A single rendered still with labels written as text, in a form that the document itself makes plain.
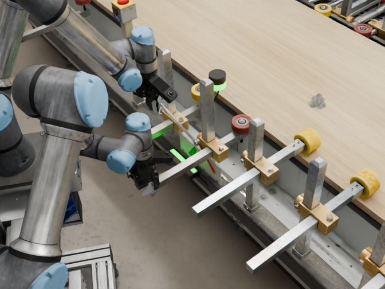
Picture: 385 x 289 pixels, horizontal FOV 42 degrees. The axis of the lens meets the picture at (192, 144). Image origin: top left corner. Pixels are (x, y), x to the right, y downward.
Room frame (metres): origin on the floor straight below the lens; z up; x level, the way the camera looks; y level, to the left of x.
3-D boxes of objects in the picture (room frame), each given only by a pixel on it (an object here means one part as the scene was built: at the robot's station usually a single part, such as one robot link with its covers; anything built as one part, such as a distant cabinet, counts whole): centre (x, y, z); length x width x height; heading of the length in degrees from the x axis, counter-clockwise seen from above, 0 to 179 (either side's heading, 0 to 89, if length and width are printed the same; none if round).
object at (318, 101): (1.47, -0.50, 0.91); 0.09 x 0.07 x 0.02; 148
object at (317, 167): (0.93, -0.35, 0.93); 0.03 x 0.03 x 0.48; 35
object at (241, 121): (1.38, -0.19, 0.85); 0.08 x 0.08 x 0.11
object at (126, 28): (1.76, 0.23, 0.93); 0.05 x 0.05 x 0.45; 35
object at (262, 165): (1.12, -0.22, 0.95); 0.13 x 0.06 x 0.05; 35
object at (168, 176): (1.27, -0.03, 0.84); 0.43 x 0.03 x 0.04; 125
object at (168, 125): (1.47, 0.11, 0.81); 0.43 x 0.03 x 0.04; 125
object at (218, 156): (1.32, -0.08, 0.85); 0.13 x 0.06 x 0.05; 35
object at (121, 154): (1.05, 0.22, 1.12); 0.11 x 0.11 x 0.08; 67
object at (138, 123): (1.13, 0.16, 1.12); 0.09 x 0.08 x 0.11; 157
